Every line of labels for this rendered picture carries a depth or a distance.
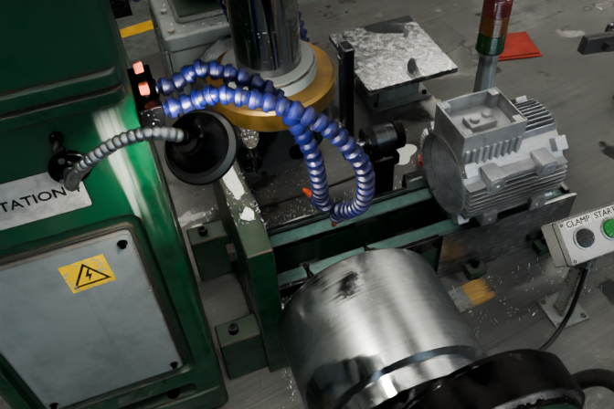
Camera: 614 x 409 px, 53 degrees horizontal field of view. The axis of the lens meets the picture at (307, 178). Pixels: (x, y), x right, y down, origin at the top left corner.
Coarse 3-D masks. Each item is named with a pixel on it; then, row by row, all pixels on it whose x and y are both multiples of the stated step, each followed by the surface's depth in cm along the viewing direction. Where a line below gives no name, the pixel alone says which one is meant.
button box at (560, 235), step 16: (608, 208) 98; (560, 224) 96; (576, 224) 96; (592, 224) 97; (560, 240) 96; (576, 240) 96; (608, 240) 97; (560, 256) 97; (576, 256) 95; (592, 256) 96
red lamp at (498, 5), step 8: (488, 0) 129; (496, 0) 127; (504, 0) 127; (512, 0) 128; (488, 8) 130; (496, 8) 129; (504, 8) 129; (488, 16) 131; (496, 16) 130; (504, 16) 130
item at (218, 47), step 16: (208, 48) 126; (224, 48) 121; (240, 144) 120; (272, 144) 123; (288, 144) 125; (240, 160) 123; (256, 160) 124; (272, 160) 126; (288, 160) 128; (256, 176) 128
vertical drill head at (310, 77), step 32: (256, 0) 73; (288, 0) 74; (256, 32) 76; (288, 32) 77; (224, 64) 83; (256, 64) 79; (288, 64) 80; (320, 64) 86; (288, 96) 81; (320, 96) 81; (256, 128) 81; (288, 128) 82
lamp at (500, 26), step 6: (486, 18) 132; (504, 18) 131; (480, 24) 134; (486, 24) 132; (492, 24) 131; (498, 24) 131; (504, 24) 132; (480, 30) 135; (486, 30) 133; (492, 30) 132; (498, 30) 132; (504, 30) 133; (486, 36) 134; (492, 36) 133; (498, 36) 133
